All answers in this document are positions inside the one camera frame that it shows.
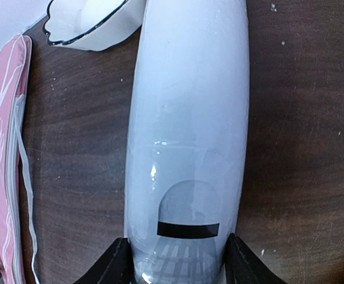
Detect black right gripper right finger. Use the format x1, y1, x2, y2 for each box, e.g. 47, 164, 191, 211
224, 233, 286, 284

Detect white feather shuttlecock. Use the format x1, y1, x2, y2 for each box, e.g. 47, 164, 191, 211
139, 180, 221, 283

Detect pink racket bag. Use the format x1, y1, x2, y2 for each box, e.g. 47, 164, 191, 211
0, 34, 37, 283

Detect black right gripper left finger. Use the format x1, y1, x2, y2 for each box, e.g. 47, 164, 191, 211
74, 238, 133, 284

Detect white shuttlecock tube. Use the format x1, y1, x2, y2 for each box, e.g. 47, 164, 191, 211
124, 1, 250, 283

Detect white scalloped bowl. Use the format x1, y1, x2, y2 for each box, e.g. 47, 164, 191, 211
43, 0, 146, 51

